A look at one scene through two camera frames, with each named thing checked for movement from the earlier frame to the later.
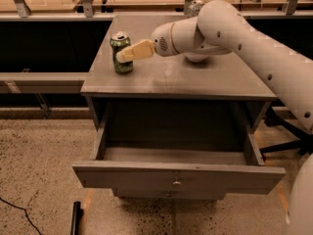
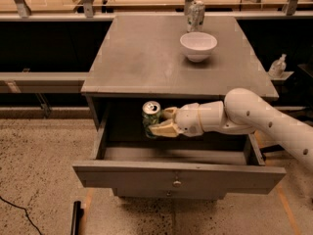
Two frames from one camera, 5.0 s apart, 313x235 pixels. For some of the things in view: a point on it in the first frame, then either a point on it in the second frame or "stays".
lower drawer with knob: [168, 194] stays
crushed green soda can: [118, 42] to [151, 116]
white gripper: [163, 42] to [188, 119]
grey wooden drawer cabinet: [175, 128] stays
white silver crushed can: [193, 7] stays
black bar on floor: [76, 215] stays
